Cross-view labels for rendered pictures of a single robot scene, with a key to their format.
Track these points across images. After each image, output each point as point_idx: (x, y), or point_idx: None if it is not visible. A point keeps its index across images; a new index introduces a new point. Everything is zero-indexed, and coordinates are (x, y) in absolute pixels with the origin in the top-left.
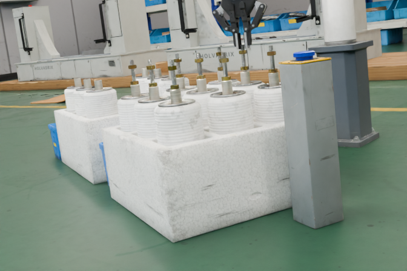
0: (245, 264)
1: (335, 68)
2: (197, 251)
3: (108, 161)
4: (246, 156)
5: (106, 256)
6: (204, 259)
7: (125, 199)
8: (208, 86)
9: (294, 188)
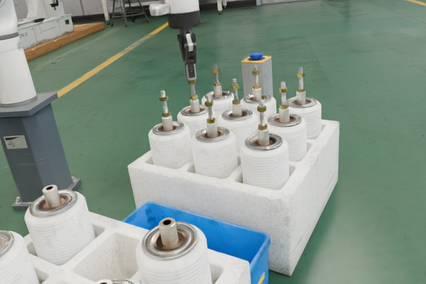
0: None
1: (49, 121)
2: None
3: (295, 226)
4: None
5: (383, 194)
6: (341, 162)
7: (309, 229)
8: (186, 131)
9: None
